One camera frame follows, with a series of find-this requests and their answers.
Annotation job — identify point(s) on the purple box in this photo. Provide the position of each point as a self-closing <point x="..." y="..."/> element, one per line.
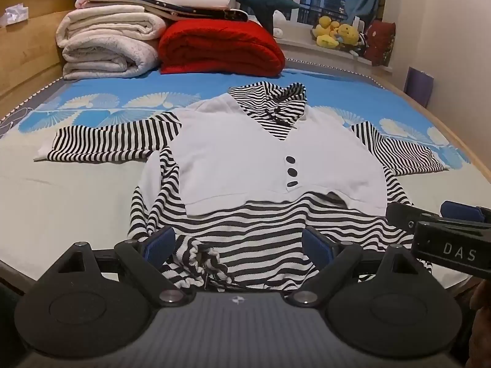
<point x="419" y="86"/>

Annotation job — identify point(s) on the yellow plush toy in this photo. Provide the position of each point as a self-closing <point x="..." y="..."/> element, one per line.
<point x="326" y="30"/>
<point x="348" y="32"/>

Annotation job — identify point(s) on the black white striped hoodie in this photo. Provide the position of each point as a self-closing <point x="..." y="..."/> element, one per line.
<point x="249" y="153"/>

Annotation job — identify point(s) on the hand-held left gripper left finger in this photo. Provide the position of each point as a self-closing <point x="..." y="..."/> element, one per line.
<point x="159" y="247"/>

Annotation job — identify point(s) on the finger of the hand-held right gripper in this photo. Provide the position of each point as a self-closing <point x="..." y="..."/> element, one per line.
<point x="402" y="216"/>
<point x="464" y="211"/>

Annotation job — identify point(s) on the red folded blanket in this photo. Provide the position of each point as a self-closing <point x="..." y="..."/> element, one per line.
<point x="218" y="48"/>

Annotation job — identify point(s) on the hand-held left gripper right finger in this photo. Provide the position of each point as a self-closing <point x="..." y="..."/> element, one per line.
<point x="316" y="245"/>

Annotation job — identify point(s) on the red cushion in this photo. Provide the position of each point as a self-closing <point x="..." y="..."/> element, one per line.
<point x="379" y="42"/>

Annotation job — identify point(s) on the blue patterned bed sheet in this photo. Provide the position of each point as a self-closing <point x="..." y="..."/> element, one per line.
<point x="96" y="199"/>

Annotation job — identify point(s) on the white folded quilt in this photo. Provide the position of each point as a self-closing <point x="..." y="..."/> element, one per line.
<point x="107" y="21"/>
<point x="103" y="55"/>

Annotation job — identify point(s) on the crumpled white tissue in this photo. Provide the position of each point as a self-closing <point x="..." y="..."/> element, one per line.
<point x="13" y="15"/>

